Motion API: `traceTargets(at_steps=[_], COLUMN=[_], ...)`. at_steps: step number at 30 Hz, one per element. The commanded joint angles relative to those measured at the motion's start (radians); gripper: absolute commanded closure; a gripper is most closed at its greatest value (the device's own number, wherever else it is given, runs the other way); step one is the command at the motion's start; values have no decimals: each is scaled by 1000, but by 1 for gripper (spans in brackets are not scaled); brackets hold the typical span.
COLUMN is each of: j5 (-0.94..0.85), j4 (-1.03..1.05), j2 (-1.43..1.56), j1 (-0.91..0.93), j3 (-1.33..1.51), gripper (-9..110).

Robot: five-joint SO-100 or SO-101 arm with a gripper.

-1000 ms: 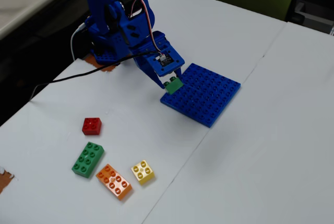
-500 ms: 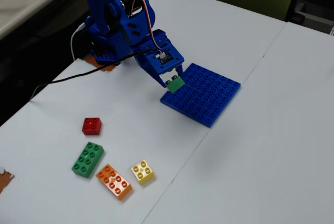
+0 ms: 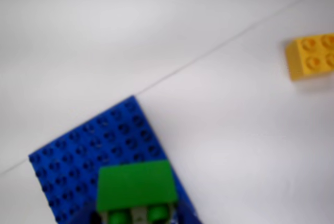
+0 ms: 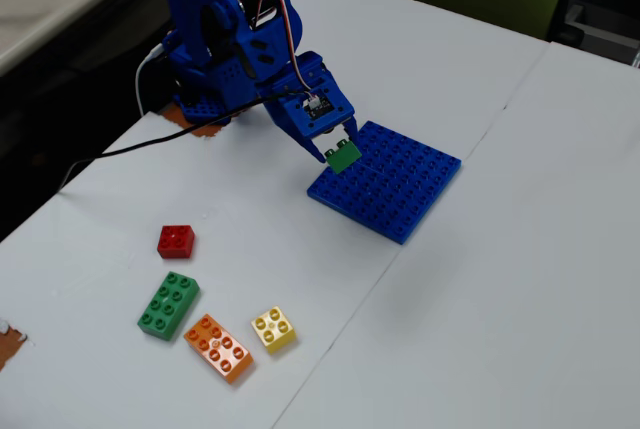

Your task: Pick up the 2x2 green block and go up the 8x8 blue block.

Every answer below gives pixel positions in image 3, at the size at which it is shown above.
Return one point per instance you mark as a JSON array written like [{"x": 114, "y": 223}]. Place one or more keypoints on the yellow 2x2 toy block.
[{"x": 310, "y": 57}]

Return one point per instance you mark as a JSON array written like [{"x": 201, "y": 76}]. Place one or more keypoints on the white foam board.
[
  {"x": 78, "y": 25},
  {"x": 235, "y": 156}
]

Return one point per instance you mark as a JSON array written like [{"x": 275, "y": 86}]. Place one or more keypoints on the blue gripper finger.
[
  {"x": 83, "y": 214},
  {"x": 186, "y": 214}
]

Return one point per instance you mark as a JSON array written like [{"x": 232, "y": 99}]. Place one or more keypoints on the blue 8x8 studded baseplate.
[{"x": 78, "y": 156}]

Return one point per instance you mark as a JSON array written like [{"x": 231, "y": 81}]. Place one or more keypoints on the green 2x2 toy block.
[{"x": 135, "y": 182}]

